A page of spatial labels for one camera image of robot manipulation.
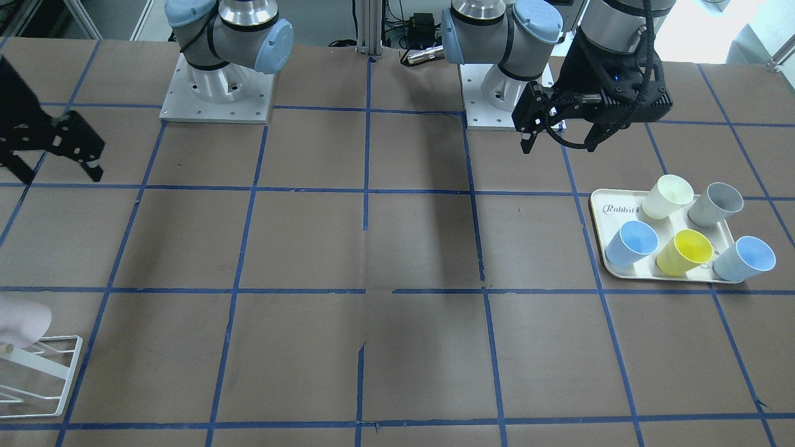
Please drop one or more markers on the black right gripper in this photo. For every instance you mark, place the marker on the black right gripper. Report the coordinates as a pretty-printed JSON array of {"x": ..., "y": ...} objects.
[{"x": 18, "y": 102}]

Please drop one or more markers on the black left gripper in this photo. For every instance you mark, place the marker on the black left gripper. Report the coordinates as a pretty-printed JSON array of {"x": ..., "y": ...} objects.
[{"x": 579, "y": 65}]

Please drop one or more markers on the pink plastic cup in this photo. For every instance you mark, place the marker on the pink plastic cup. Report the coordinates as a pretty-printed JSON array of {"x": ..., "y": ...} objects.
[{"x": 23, "y": 321}]

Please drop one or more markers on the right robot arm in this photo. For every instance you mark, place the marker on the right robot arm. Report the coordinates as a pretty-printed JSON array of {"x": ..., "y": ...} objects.
[{"x": 230, "y": 52}]

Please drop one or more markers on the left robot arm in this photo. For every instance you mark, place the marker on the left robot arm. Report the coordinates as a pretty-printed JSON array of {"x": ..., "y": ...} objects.
[{"x": 520, "y": 39}]

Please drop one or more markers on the pale green plastic cup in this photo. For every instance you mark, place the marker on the pale green plastic cup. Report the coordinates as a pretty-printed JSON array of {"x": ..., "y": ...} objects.
[{"x": 669, "y": 194}]

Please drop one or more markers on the grey plastic cup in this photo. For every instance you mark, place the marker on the grey plastic cup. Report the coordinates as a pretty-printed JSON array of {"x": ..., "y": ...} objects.
[{"x": 717, "y": 203}]

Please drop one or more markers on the yellow plastic cup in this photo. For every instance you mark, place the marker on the yellow plastic cup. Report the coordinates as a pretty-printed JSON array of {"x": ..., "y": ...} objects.
[{"x": 686, "y": 250}]

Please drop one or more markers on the light blue plastic cup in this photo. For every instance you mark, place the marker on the light blue plastic cup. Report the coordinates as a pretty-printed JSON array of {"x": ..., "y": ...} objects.
[{"x": 746, "y": 258}]

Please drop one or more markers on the cream plastic tray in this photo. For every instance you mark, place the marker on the cream plastic tray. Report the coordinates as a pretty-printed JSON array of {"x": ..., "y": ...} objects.
[{"x": 612, "y": 208}]

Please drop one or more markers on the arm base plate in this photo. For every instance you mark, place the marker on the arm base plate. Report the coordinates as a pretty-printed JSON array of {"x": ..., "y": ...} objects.
[
  {"x": 230, "y": 95},
  {"x": 490, "y": 96}
]

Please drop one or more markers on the white wire cup rack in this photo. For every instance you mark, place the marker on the white wire cup rack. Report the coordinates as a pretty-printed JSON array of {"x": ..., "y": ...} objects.
[{"x": 37, "y": 381}]

